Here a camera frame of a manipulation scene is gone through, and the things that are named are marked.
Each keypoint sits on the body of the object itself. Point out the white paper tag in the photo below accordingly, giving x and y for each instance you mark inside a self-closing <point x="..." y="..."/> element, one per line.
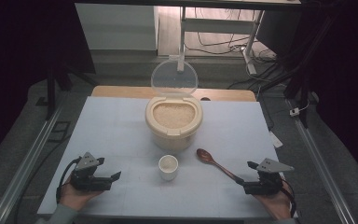
<point x="276" y="140"/>

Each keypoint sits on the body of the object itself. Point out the white table cover sheet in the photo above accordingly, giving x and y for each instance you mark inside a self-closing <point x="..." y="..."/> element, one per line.
<point x="115" y="133"/>

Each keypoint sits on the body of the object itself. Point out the uncooked white rice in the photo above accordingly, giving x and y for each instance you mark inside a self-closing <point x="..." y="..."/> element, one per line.
<point x="174" y="115"/>

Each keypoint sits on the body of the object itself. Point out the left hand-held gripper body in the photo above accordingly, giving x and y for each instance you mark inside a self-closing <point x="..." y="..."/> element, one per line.
<point x="88" y="182"/>

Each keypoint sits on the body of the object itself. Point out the person's left hand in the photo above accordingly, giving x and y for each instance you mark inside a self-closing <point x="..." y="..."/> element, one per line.
<point x="74" y="197"/>

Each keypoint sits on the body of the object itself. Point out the clear plastic container lid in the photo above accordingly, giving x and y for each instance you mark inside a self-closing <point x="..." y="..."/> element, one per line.
<point x="174" y="77"/>

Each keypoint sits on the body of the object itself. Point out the wooden table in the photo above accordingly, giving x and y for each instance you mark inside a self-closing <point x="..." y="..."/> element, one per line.
<point x="121" y="92"/>

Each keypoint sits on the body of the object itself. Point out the person's right hand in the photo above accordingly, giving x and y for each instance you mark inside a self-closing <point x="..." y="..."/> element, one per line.
<point x="276" y="205"/>

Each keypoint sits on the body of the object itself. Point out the white metal desk frame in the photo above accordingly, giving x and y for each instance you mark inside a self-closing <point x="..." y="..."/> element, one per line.
<point x="217" y="26"/>

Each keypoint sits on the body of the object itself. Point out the white cup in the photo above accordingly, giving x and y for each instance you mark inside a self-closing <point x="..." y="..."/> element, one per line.
<point x="168" y="171"/>

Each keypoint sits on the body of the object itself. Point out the cream plastic rice container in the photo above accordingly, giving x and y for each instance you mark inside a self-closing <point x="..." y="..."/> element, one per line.
<point x="172" y="140"/>

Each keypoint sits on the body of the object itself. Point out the small white box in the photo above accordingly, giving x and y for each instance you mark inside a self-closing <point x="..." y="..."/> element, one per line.
<point x="294" y="111"/>

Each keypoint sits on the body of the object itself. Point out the brown wooden spoon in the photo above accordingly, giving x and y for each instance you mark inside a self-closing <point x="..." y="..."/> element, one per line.
<point x="205" y="156"/>

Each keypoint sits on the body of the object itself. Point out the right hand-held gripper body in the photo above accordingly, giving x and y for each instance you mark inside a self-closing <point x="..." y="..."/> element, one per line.
<point x="268" y="186"/>

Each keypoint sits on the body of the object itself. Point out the aluminium rail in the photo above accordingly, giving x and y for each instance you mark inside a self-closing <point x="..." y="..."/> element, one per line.
<point x="323" y="174"/>
<point x="28" y="158"/>

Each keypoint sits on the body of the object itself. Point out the black metal stand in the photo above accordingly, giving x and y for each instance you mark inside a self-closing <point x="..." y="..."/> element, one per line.
<point x="51" y="90"/>
<point x="301" y="84"/>

